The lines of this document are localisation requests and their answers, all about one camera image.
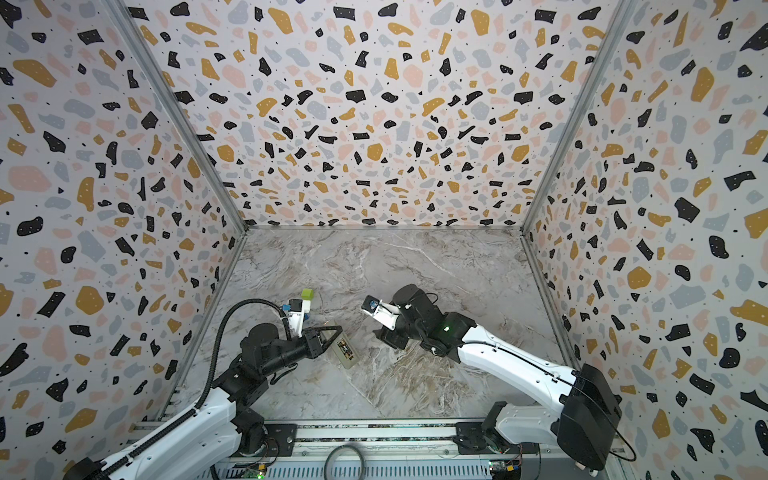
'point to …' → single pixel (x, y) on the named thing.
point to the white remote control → (345, 351)
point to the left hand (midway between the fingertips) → (340, 328)
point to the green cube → (307, 294)
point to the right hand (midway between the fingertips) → (377, 313)
